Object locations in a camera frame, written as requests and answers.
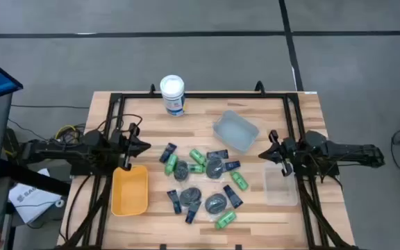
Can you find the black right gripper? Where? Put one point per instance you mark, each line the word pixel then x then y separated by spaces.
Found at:
pixel 290 151

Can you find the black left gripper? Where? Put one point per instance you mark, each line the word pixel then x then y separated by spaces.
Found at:
pixel 120 146

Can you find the green travel shampoo bottle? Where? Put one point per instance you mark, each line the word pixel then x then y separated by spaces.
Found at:
pixel 239 180
pixel 225 219
pixel 196 168
pixel 171 164
pixel 197 156

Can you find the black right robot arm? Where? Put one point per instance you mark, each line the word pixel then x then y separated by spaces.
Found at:
pixel 352 152

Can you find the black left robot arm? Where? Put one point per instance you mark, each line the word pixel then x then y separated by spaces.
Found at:
pixel 64 152

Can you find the clear plastic container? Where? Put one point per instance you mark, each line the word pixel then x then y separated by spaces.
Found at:
pixel 280 191

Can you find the grey plastic bin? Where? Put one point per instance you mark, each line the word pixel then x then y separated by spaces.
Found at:
pixel 236 133

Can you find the yellow plastic bin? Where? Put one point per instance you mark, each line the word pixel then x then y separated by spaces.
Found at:
pixel 130 194

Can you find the white wipes canister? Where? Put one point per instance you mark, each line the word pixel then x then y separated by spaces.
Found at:
pixel 173 93

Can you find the black stand beam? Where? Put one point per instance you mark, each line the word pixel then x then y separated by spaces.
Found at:
pixel 33 178

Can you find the white printed paper sheet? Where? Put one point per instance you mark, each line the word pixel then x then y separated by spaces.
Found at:
pixel 30 199

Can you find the black metal rig frame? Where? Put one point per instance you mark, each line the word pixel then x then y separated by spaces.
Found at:
pixel 203 95

